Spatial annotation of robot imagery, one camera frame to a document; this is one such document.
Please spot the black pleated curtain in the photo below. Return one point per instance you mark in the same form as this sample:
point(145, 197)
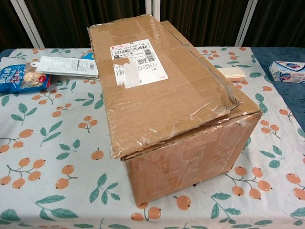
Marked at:
point(83, 14)

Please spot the beige flat board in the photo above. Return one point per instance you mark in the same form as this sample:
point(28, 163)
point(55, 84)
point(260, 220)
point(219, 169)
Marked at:
point(232, 73)

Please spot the white product backing card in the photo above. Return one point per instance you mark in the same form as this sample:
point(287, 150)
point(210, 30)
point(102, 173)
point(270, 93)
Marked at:
point(66, 65)

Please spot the white blue soap box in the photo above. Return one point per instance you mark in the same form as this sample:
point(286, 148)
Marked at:
point(287, 72)

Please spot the blue snack bag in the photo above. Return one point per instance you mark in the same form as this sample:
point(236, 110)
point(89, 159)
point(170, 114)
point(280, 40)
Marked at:
point(14, 78)

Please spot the white frame pole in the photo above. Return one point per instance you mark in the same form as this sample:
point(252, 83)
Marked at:
point(153, 6)
point(246, 21)
point(27, 21)

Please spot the floral orange fruit tablecloth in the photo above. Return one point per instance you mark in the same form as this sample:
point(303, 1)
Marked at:
point(59, 143)

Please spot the brown cardboard shipping box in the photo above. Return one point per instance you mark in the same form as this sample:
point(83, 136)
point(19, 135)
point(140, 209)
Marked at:
point(155, 95)

